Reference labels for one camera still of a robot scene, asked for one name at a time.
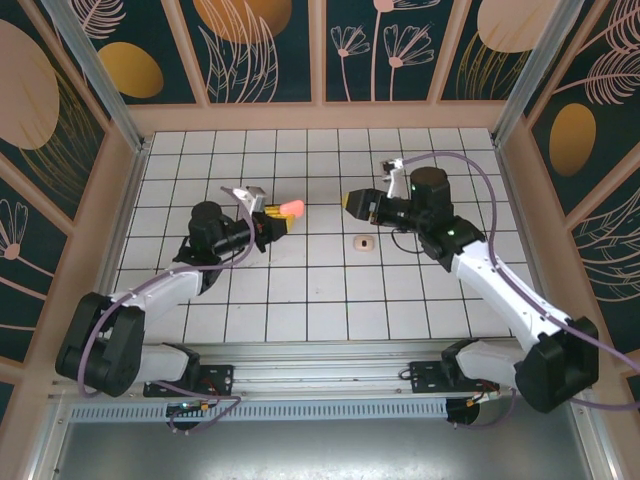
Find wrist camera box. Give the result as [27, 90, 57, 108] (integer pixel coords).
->
[379, 157, 407, 199]
[221, 184, 269, 215]

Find thin black cable loop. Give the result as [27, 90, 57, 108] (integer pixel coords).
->
[391, 229, 426, 254]

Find aluminium side rail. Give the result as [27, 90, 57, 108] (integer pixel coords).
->
[94, 147, 151, 291]
[492, 142, 581, 356]

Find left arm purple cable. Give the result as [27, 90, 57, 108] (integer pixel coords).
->
[77, 185, 254, 436]

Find orange oval feather wall panel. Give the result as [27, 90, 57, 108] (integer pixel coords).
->
[59, 0, 210, 107]

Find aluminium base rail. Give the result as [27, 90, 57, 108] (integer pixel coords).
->
[47, 341, 589, 401]

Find grey metal sheet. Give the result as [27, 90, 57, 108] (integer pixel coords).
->
[29, 394, 621, 480]

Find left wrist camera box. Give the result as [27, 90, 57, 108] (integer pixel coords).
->
[221, 184, 269, 215]

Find pale fern fronds wall panel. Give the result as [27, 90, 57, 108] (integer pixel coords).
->
[569, 184, 640, 359]

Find large beige disc wall panel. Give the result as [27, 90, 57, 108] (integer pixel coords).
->
[0, 4, 114, 226]

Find orange oval fern wall panel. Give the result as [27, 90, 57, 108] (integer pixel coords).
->
[522, 0, 640, 216]

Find grey slotted cable duct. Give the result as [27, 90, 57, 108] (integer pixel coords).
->
[69, 401, 450, 422]

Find aluminium corner post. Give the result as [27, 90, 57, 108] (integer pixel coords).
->
[491, 0, 599, 146]
[40, 0, 152, 154]

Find pink flower outline wall panel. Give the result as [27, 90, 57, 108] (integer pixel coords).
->
[0, 149, 76, 366]

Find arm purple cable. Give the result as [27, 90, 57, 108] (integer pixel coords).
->
[399, 152, 640, 431]
[77, 185, 254, 436]

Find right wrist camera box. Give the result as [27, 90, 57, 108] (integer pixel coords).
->
[379, 157, 407, 199]

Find flower stems wall panel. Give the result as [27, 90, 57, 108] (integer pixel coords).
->
[323, 0, 454, 105]

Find orange circle leaves wall panel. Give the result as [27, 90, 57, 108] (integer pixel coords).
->
[178, 0, 321, 105]

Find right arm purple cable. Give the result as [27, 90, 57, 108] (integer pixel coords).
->
[399, 152, 640, 431]

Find beige circle fronds wall panel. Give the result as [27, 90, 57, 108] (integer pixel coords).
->
[438, 0, 566, 104]

